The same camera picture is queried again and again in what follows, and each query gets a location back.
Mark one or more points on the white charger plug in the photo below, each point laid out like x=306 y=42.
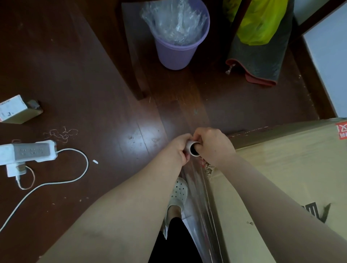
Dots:
x=12 y=170

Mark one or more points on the person's left forearm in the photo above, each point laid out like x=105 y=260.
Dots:
x=130 y=211

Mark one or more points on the purple plastic waste bin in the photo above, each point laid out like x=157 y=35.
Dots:
x=176 y=55

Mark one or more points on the dark wooden chair post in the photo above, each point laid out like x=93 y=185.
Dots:
x=240 y=19

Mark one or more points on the clear stretch film roll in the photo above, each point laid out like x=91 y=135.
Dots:
x=202 y=200

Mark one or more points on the grey cloth with red edge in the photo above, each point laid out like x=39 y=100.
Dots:
x=260 y=62

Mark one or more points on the tangle of thin rubber bands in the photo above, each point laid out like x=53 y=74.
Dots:
x=63 y=134

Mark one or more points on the yellow-green plastic bag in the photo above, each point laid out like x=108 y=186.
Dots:
x=257 y=24

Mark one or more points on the clear plastic bin liner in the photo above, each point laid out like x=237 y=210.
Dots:
x=176 y=21

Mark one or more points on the person's right forearm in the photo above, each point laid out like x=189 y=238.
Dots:
x=276 y=211

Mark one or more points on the large cardboard box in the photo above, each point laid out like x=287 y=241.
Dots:
x=287 y=165

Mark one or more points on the dark wooden furniture leg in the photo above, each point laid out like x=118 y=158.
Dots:
x=134 y=54

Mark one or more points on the small white cardboard box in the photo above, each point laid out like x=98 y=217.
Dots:
x=13 y=109

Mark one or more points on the person's right hand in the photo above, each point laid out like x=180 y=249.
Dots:
x=217 y=147

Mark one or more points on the person's left hand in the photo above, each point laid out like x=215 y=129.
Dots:
x=179 y=147

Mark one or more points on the white flat panel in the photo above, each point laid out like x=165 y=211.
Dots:
x=330 y=59

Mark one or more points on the white power strip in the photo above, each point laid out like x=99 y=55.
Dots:
x=27 y=151

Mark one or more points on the white perforated shoe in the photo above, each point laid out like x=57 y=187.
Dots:
x=179 y=191

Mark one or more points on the black trouser leg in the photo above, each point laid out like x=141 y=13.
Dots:
x=176 y=243

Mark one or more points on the person's left fingers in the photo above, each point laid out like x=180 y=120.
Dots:
x=187 y=159

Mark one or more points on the person's right fingers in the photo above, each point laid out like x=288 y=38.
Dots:
x=198 y=136

